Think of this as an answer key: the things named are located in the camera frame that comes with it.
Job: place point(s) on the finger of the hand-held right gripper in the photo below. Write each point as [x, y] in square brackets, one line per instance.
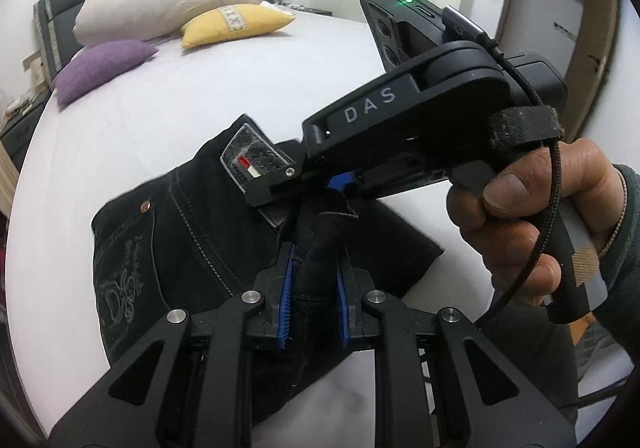
[270, 185]
[342, 185]

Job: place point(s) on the person's right hand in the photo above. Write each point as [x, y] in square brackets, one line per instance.
[500, 190]

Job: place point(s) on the yellow cushion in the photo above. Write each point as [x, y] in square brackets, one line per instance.
[250, 26]

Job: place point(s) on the bed with white sheet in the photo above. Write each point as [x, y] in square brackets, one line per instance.
[325, 63]

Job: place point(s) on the dark remote control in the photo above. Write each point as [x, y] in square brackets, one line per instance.
[312, 9]

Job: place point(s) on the wooden door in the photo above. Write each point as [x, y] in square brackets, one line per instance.
[540, 3]

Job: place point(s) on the grey nightstand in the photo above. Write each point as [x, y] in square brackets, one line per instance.
[20, 128]

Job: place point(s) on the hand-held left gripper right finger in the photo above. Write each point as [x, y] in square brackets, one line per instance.
[342, 298]

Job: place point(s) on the purple cushion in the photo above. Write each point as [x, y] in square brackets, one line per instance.
[100, 68]

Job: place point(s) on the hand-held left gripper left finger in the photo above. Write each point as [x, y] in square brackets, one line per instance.
[287, 293]

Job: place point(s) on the black denim pants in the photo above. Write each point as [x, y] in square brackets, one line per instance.
[200, 253]

